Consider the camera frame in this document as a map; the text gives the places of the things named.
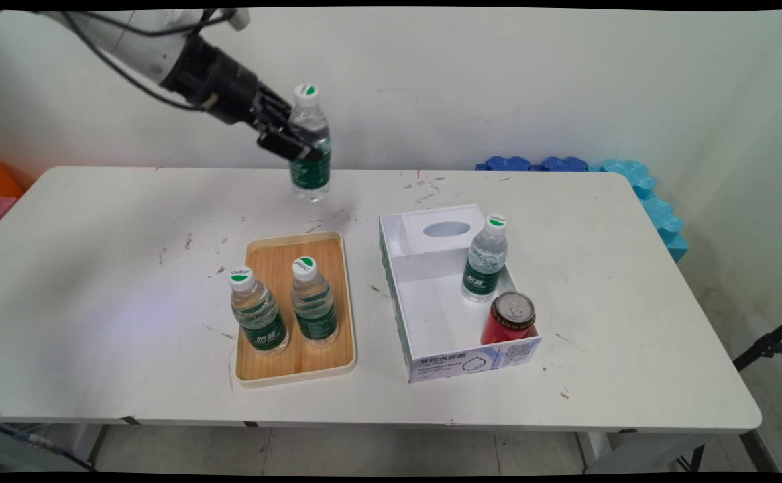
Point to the orange plastic bin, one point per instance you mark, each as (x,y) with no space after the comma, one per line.
(1,181)

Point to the wooden tray with cream rim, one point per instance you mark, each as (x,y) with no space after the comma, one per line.
(277,251)

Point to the light blue foam mat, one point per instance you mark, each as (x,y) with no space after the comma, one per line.
(656,208)

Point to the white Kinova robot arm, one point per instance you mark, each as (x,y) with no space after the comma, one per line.
(136,43)

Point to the blue plastic object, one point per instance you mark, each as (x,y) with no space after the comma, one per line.
(506,163)

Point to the red soda can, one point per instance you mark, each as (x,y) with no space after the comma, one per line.
(508,322)

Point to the white cardboard organizer box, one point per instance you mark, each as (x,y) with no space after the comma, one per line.
(438,315)

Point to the green label water bottle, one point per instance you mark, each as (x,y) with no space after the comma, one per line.
(314,308)
(260,322)
(310,174)
(483,268)

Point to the black tripod leg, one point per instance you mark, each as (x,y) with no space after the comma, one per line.
(766,345)

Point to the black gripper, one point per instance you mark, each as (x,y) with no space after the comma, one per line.
(220,84)

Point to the dark blue foam mat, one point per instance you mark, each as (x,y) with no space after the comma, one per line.
(564,164)

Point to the grey table leg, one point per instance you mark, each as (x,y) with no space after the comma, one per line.
(98,443)

